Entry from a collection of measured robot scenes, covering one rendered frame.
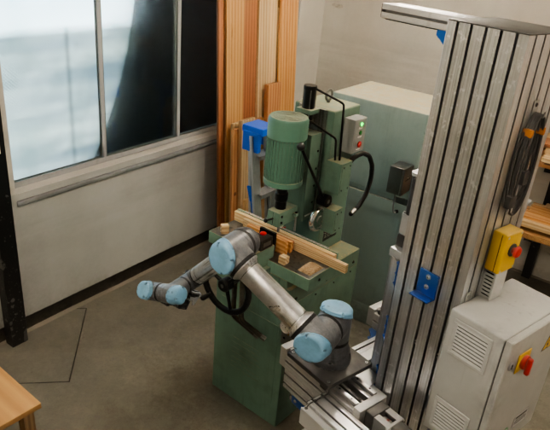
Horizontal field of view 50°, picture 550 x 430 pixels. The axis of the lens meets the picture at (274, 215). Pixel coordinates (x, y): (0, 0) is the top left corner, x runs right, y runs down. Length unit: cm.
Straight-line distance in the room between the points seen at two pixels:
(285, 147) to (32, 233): 162
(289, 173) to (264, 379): 103
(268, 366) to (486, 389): 128
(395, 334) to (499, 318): 41
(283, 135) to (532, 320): 120
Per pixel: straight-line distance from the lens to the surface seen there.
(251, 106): 434
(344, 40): 508
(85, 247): 378
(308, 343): 197
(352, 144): 272
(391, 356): 219
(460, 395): 199
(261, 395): 305
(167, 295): 232
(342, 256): 292
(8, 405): 253
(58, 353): 358
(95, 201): 370
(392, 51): 489
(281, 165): 253
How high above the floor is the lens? 220
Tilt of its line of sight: 26 degrees down
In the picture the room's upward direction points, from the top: 5 degrees clockwise
